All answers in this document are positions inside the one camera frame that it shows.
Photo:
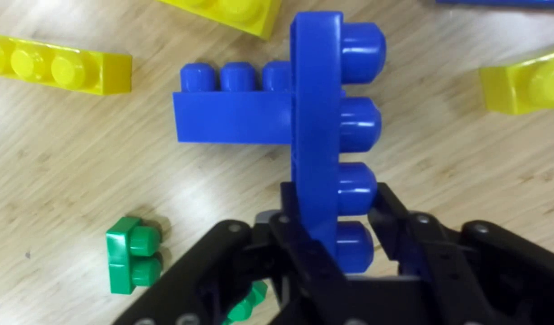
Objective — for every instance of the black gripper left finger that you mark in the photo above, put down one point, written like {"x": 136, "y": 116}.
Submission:
{"x": 221, "y": 268}

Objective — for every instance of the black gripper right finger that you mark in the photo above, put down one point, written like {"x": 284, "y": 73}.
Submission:
{"x": 477, "y": 275}

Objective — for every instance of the blue four-stud block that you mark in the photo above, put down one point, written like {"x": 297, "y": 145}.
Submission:
{"x": 327, "y": 53}

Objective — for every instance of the green block right lower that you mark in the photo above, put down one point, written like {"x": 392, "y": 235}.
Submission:
{"x": 246, "y": 306}

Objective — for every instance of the green block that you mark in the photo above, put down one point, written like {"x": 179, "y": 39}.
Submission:
{"x": 132, "y": 250}
{"x": 246, "y": 306}

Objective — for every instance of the green block right upper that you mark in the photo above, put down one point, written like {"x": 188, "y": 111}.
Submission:
{"x": 132, "y": 250}

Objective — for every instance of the blue long flat block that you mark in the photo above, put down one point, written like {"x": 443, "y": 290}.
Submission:
{"x": 233, "y": 105}

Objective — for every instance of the yellow block near centre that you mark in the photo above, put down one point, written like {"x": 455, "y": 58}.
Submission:
{"x": 519, "y": 87}

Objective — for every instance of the yellow front long block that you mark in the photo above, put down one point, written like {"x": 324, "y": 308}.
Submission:
{"x": 253, "y": 17}

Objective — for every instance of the yellow long block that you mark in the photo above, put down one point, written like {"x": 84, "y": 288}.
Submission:
{"x": 66, "y": 67}
{"x": 253, "y": 17}

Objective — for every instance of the yellow middle long block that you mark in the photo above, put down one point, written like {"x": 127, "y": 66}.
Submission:
{"x": 66, "y": 67}

